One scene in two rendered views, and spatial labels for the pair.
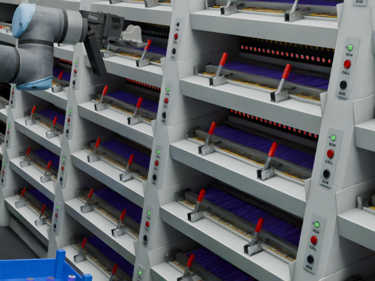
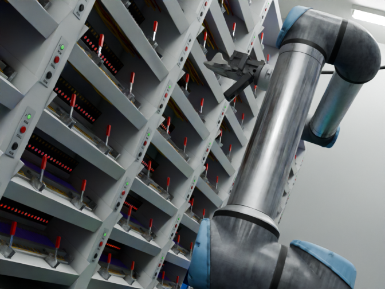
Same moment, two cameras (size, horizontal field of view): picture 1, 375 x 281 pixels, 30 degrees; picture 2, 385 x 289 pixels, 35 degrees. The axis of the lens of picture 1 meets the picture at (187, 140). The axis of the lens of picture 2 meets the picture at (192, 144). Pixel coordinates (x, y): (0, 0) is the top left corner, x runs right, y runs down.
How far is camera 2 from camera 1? 375 cm
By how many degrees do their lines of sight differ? 129
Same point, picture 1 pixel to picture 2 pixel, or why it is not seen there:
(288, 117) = (201, 129)
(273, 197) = (184, 168)
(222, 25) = (201, 60)
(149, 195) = (130, 169)
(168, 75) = (172, 75)
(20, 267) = not seen: hidden behind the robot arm
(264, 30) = (211, 78)
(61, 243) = not seen: outside the picture
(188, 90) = (175, 92)
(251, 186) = (180, 162)
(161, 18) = (180, 20)
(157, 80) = (162, 72)
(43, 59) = not seen: hidden behind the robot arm
